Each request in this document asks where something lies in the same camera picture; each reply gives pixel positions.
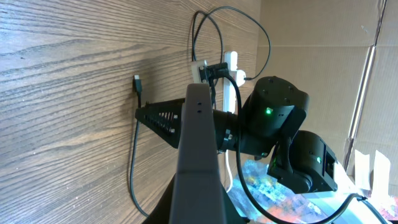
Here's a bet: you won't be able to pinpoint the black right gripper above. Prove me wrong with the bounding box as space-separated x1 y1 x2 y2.
135 98 239 153

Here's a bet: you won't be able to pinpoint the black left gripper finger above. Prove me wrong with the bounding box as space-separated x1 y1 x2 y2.
145 84 247 224

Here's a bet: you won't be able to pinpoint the black USB charger cable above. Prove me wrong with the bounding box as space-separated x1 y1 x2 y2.
129 5 272 218

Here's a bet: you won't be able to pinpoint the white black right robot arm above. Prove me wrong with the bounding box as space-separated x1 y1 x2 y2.
135 77 338 194

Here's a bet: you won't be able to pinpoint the white charger plug adapter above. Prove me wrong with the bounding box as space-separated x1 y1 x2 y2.
231 70 246 87

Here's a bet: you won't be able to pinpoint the white power strip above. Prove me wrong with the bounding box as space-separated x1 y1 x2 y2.
222 51 238 113

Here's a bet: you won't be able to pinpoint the colourful painted sheet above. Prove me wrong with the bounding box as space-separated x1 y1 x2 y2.
228 160 397 223

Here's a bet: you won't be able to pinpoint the white tape strips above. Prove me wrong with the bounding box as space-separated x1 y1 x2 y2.
335 150 391 200

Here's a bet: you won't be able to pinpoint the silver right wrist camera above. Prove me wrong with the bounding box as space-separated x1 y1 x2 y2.
190 59 229 84

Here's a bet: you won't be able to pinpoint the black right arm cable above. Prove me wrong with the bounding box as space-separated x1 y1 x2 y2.
223 74 389 224

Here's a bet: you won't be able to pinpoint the brown cardboard wall panel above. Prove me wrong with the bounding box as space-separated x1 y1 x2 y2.
257 0 397 186

